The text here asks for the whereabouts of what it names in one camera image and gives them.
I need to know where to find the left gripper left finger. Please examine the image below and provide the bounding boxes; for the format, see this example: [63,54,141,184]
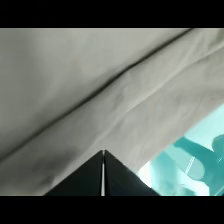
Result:
[44,149,104,197]

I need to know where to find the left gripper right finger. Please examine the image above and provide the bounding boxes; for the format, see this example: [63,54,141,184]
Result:
[103,149,162,197]

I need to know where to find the mauve-brown garment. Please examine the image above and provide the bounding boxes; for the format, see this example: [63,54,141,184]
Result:
[0,27,224,197]

